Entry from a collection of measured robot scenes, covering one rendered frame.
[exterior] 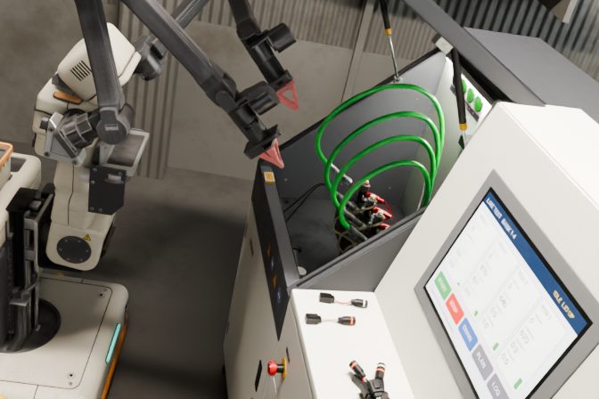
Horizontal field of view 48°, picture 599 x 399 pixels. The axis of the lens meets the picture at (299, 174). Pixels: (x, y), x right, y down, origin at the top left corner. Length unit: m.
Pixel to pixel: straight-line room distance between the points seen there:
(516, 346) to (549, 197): 0.28
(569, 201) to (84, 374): 1.67
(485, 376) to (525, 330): 0.13
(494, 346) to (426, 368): 0.22
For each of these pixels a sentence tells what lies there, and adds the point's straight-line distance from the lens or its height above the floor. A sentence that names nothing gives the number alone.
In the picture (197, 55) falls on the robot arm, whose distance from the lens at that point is 1.66.
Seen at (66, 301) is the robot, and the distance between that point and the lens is 2.67.
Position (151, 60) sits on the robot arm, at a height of 1.26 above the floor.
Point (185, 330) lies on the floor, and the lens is 2.98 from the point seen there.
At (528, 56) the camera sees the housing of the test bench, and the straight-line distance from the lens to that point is 2.17.
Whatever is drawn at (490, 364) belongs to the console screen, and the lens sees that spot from 1.37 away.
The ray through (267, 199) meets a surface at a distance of 2.10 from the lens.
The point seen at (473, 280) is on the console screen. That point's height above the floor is 1.27.
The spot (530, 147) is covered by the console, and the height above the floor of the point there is 1.53.
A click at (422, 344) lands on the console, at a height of 1.06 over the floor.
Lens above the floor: 2.06
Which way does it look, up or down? 29 degrees down
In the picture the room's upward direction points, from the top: 13 degrees clockwise
